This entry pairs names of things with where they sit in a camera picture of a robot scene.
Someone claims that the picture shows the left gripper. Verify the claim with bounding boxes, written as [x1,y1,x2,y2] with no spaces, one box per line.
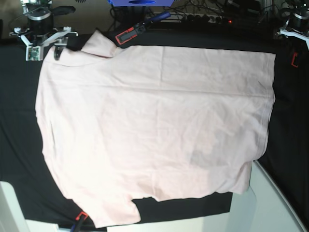
[278,13,309,48]

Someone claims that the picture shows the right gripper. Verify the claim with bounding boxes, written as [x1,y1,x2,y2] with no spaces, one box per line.
[9,9,87,60]

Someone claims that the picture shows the pink T-shirt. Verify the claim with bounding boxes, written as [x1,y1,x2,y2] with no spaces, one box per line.
[35,32,276,228]

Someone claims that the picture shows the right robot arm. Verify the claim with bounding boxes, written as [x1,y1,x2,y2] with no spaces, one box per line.
[8,0,78,61]

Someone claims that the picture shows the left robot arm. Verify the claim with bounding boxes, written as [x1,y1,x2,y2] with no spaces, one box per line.
[277,0,309,50]

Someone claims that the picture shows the right orange blue clamp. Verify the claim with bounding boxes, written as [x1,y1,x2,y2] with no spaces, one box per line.
[291,52,298,68]

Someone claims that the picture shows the orange blue clamp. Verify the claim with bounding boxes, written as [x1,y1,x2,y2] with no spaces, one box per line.
[115,11,171,45]
[291,52,298,68]
[70,211,88,232]

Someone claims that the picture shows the blue box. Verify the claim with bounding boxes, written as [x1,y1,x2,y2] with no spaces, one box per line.
[108,0,174,7]

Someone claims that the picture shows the top orange blue clamp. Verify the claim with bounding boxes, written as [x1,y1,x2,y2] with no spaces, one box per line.
[115,11,171,45]

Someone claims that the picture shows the black table cloth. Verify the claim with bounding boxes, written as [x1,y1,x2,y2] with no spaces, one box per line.
[0,30,309,228]

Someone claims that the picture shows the bottom orange blue clamp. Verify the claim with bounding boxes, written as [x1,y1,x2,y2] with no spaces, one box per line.
[70,211,88,232]

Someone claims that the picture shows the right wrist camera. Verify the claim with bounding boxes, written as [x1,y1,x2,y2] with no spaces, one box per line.
[26,46,43,61]

